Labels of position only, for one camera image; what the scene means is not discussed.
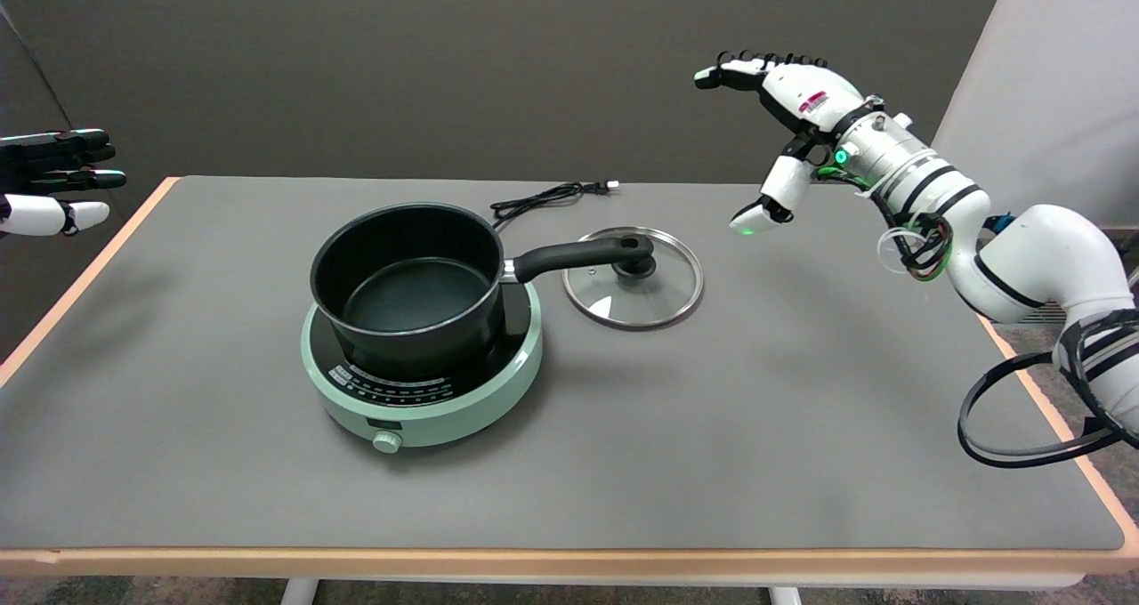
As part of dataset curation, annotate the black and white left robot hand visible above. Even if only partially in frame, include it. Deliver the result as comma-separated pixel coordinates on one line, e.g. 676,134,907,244
0,129,127,238

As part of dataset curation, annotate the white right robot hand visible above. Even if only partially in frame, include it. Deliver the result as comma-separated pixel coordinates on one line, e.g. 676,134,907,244
693,50,882,237

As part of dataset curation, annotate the glass pot lid black knob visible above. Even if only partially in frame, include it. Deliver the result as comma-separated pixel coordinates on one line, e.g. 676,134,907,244
562,226,705,331

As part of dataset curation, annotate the grey table mat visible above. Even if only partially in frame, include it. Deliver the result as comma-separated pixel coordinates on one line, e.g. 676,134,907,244
0,176,1127,551

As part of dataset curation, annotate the green round induction cooker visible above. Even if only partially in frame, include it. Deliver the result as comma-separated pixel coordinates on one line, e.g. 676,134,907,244
300,280,544,455

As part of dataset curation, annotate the coloured wrist wire bundle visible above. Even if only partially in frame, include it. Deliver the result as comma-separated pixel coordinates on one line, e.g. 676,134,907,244
876,212,955,281

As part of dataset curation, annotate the black power cord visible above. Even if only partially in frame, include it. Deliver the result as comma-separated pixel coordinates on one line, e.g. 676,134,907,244
489,180,620,230

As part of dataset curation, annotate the black saucepan with long handle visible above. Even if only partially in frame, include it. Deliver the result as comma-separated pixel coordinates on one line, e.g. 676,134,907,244
309,202,656,382

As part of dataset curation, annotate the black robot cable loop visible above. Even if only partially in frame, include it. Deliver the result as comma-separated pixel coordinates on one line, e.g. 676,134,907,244
957,311,1139,470

